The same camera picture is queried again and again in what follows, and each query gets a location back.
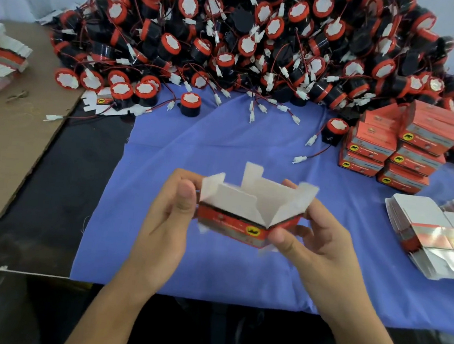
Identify blue cloth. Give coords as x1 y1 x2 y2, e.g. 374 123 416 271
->
68 57 454 337

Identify person's right hand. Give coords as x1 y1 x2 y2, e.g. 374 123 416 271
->
259 178 387 329

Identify pile of black red buzzers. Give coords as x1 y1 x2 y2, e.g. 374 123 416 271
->
43 0 454 164

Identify stack of paper boxes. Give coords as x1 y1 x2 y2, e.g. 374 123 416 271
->
0 20 36 102
377 185 454 282

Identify brown cardboard sheet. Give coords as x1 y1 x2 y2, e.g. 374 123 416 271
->
0 20 90 229

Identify single red black buzzer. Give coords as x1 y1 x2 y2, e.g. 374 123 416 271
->
166 90 204 119
292 114 350 169

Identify rubber band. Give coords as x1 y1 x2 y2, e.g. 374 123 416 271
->
5 88 29 105

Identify person's left hand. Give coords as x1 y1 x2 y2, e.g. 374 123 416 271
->
124 165 206 296

